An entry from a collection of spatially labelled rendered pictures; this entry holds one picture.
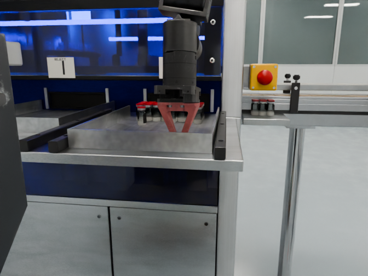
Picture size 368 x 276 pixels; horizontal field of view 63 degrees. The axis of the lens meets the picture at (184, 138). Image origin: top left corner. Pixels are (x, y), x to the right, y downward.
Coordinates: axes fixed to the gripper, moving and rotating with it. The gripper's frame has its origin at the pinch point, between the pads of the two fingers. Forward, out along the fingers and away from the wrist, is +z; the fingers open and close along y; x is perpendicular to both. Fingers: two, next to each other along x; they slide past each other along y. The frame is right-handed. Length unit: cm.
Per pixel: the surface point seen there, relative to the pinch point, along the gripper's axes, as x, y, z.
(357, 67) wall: -216, 495, -69
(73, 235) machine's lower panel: 43, 40, 39
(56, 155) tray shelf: 20.6, -4.1, 2.9
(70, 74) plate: 39, 34, -14
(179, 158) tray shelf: -0.9, -3.7, 2.5
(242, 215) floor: -20, 157, 72
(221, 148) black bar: -7.5, -4.0, 0.5
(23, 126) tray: 36.6, 9.3, -0.8
